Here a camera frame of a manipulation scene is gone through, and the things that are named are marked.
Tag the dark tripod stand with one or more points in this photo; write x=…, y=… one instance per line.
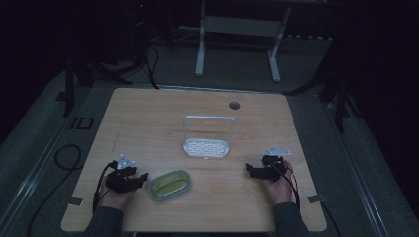
x=99, y=70
x=332, y=85

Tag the person's right hand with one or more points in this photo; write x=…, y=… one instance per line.
x=280, y=191

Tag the person's left hand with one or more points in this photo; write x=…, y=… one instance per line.
x=110, y=197

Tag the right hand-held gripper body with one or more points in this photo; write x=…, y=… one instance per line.
x=274, y=163

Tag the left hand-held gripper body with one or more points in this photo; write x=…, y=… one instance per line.
x=120, y=182

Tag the green oval dish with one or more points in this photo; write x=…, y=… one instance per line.
x=169, y=186

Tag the white metal stand frame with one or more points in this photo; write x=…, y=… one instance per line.
x=238, y=28

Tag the grey tape piece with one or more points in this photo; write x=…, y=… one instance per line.
x=316, y=198
x=75, y=201

